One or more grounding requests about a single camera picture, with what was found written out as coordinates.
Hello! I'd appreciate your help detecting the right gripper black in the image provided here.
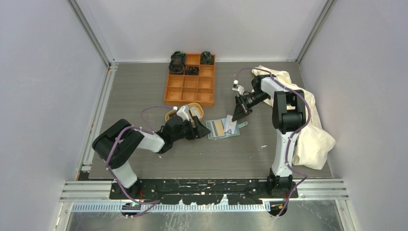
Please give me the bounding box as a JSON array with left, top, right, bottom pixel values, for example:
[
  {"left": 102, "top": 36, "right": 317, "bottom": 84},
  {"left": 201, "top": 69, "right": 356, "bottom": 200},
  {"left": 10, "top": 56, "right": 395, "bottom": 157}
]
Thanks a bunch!
[{"left": 232, "top": 91, "right": 270, "bottom": 122}]

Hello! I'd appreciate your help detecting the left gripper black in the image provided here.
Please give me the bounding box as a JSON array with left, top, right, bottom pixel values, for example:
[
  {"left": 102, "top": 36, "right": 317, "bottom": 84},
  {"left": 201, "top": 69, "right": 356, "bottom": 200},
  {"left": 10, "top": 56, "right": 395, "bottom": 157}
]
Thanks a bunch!
[{"left": 172, "top": 116, "right": 210, "bottom": 142}]

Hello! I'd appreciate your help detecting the green card holder wallet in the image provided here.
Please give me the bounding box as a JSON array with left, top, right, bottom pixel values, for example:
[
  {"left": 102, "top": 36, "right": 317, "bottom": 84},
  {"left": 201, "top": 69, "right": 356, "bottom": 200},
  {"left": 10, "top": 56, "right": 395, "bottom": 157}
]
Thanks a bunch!
[{"left": 205, "top": 118, "right": 248, "bottom": 140}]

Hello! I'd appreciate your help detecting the white patterned credit card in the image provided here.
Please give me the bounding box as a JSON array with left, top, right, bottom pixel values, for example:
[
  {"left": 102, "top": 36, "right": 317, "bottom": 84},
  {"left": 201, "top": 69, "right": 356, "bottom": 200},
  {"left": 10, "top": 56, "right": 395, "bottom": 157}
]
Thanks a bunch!
[{"left": 224, "top": 115, "right": 237, "bottom": 135}]

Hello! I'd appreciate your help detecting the orange credit card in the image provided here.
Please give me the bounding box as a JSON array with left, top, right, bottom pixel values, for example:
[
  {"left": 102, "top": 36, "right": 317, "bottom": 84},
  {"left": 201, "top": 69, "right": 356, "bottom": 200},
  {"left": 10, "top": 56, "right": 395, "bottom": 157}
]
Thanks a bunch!
[{"left": 214, "top": 120, "right": 225, "bottom": 137}]

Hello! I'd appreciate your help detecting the tan oval card tray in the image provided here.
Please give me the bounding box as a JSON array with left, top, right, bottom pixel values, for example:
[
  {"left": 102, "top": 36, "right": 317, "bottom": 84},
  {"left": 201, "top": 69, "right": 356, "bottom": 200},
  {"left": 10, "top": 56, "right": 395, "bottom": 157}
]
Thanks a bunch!
[{"left": 165, "top": 103, "right": 204, "bottom": 122}]

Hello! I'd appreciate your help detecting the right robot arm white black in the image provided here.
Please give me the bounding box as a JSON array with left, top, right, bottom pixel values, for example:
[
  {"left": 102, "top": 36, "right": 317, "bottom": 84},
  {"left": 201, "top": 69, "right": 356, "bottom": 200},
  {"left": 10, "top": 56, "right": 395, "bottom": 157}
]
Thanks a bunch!
[{"left": 232, "top": 74, "right": 306, "bottom": 198}]

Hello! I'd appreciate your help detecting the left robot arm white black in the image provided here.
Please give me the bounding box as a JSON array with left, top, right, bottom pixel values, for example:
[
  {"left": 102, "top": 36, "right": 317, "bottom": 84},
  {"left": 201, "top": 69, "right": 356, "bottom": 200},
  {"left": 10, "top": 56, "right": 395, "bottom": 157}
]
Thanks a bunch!
[{"left": 92, "top": 115, "right": 211, "bottom": 199}]

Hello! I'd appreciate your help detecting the stack of cards in tray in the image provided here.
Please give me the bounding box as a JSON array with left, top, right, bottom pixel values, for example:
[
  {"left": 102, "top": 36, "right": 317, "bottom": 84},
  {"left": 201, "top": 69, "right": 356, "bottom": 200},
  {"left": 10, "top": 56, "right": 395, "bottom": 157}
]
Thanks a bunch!
[{"left": 190, "top": 106, "right": 203, "bottom": 119}]

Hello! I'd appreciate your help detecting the orange compartment organizer tray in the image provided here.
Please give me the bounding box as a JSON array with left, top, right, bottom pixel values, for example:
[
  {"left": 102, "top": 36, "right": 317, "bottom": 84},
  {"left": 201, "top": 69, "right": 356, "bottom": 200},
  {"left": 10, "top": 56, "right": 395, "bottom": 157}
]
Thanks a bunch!
[{"left": 164, "top": 53, "right": 216, "bottom": 107}]

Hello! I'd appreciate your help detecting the small dark rolled belt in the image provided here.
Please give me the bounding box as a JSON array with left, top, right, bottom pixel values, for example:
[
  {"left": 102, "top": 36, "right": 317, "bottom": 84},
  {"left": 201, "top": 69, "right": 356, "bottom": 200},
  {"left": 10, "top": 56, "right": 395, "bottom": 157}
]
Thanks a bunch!
[{"left": 200, "top": 51, "right": 215, "bottom": 65}]

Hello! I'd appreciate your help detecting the large dark rolled belt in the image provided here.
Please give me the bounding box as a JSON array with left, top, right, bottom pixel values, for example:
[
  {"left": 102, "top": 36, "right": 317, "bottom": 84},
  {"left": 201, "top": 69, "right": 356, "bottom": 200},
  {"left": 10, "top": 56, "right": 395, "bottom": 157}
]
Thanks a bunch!
[{"left": 168, "top": 51, "right": 187, "bottom": 75}]

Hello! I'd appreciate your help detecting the cream cloth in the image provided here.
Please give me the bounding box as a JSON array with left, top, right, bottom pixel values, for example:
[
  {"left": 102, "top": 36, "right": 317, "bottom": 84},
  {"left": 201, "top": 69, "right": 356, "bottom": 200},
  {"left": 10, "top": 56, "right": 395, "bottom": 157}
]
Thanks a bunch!
[{"left": 252, "top": 65, "right": 335, "bottom": 170}]

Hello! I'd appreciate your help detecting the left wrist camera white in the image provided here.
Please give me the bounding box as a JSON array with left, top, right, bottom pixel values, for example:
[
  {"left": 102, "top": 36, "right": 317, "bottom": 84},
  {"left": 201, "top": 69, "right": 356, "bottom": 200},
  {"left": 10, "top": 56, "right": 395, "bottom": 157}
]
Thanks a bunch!
[{"left": 169, "top": 105, "right": 191, "bottom": 121}]

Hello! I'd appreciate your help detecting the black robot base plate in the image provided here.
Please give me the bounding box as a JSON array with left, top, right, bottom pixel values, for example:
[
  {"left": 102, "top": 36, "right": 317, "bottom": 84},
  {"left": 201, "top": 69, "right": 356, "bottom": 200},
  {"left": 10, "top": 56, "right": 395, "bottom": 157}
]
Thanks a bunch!
[{"left": 127, "top": 179, "right": 298, "bottom": 205}]

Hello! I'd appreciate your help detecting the slotted cable duct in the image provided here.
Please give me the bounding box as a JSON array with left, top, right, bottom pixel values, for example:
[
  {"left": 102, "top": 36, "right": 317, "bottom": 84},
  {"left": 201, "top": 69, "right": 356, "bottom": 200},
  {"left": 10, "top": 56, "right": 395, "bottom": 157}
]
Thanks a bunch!
[{"left": 72, "top": 202, "right": 270, "bottom": 213}]

